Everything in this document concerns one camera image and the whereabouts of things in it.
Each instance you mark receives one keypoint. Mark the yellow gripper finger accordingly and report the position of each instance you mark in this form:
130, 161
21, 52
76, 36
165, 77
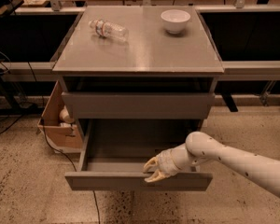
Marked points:
151, 165
158, 175

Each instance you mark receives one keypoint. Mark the white ceramic bowl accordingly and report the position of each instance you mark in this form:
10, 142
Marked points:
174, 20

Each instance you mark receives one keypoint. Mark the grey drawer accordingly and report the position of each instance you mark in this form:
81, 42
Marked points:
115, 150
142, 105

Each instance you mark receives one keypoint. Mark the clear plastic water bottle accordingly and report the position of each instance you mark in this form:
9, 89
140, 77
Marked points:
107, 29

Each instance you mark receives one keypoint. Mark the grey drawer cabinet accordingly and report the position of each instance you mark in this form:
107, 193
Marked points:
128, 80

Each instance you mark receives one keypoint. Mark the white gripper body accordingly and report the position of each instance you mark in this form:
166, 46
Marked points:
167, 164

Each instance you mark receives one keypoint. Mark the brown cardboard box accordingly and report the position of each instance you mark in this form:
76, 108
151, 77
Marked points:
60, 135

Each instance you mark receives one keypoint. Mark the white cup in box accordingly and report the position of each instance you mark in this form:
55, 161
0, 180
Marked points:
65, 117

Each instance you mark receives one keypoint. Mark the grey metal rail frame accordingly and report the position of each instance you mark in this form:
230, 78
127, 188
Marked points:
149, 50

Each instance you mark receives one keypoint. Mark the grey top drawer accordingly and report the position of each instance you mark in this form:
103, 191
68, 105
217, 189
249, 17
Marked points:
142, 105

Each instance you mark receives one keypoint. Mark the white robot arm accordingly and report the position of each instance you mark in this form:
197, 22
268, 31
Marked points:
200, 147

